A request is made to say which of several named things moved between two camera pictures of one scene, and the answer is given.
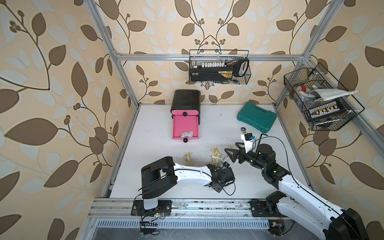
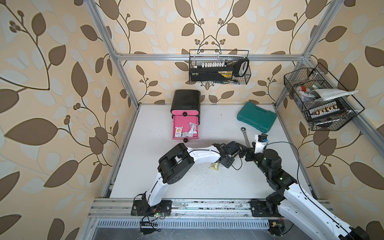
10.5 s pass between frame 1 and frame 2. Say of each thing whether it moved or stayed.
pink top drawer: stayed
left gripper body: moved
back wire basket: stayed
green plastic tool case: stayed
